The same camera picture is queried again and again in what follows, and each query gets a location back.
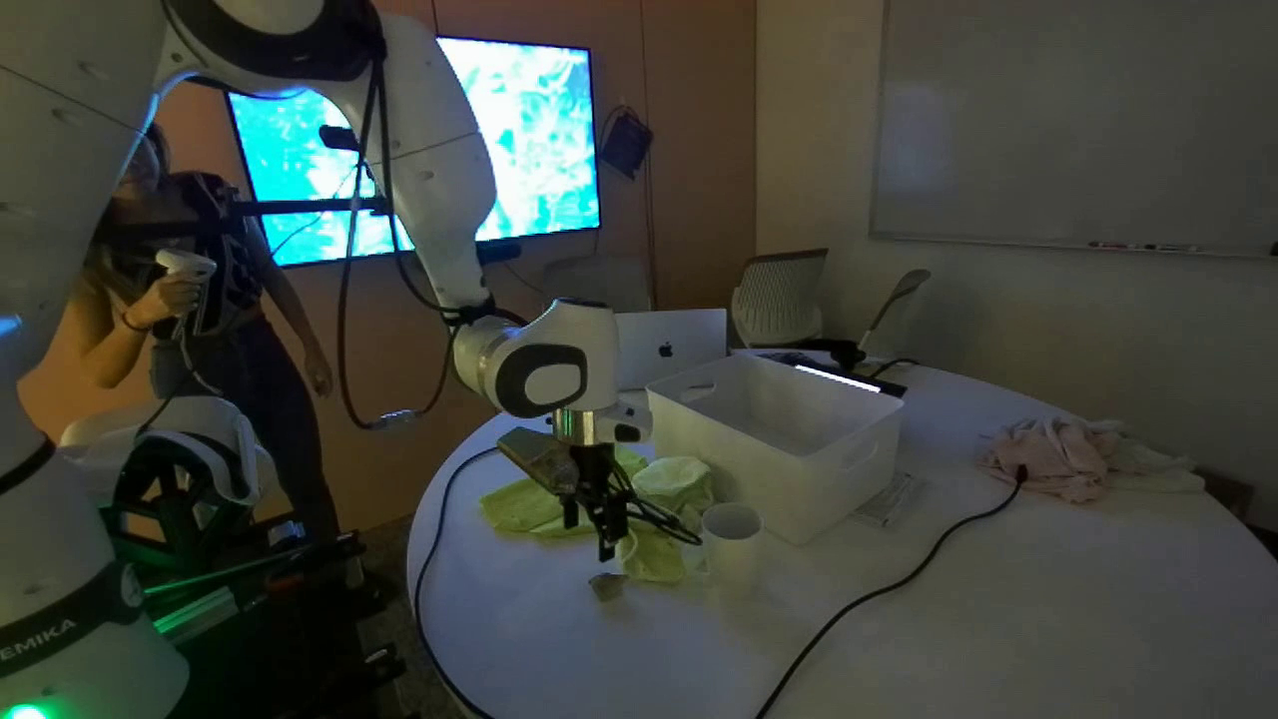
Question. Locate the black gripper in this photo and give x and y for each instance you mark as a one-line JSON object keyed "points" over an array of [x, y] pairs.
{"points": [[601, 481]]}

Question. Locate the white handheld controller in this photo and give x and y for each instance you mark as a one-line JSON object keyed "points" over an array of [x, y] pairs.
{"points": [[183, 265]]}

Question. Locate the operator forearm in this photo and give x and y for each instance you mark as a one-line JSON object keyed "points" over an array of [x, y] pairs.
{"points": [[81, 373]]}

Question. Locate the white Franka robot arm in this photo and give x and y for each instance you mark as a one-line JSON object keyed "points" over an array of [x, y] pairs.
{"points": [[442, 163]]}

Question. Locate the white plastic box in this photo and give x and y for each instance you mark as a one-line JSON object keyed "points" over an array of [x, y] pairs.
{"points": [[799, 463]]}

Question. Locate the person in dark clothes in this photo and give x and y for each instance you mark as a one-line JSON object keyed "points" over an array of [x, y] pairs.
{"points": [[253, 360]]}

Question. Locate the green lit control box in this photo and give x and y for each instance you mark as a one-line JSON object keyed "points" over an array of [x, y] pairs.
{"points": [[183, 611]]}

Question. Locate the operator hand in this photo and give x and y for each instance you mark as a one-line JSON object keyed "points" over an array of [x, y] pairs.
{"points": [[160, 301]]}

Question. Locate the small pale yellow cloth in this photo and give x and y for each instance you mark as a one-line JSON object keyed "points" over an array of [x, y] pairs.
{"points": [[673, 478]]}

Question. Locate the silver laptop with logo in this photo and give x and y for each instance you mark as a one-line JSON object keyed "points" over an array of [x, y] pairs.
{"points": [[673, 349]]}

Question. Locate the grey office chair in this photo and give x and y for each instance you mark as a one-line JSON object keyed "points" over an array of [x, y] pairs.
{"points": [[781, 301]]}

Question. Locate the pink crumpled cloth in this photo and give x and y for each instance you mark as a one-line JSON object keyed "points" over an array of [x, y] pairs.
{"points": [[1050, 462]]}

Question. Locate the whiteboard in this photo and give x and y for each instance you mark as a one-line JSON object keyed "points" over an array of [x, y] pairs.
{"points": [[1063, 120]]}

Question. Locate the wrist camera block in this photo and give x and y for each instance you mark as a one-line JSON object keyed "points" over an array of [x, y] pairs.
{"points": [[540, 462]]}

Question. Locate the dark wall-mounted device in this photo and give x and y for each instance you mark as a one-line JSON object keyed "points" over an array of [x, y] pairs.
{"points": [[629, 143]]}

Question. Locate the large wall monitor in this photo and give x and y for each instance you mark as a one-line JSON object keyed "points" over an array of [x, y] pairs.
{"points": [[532, 132]]}

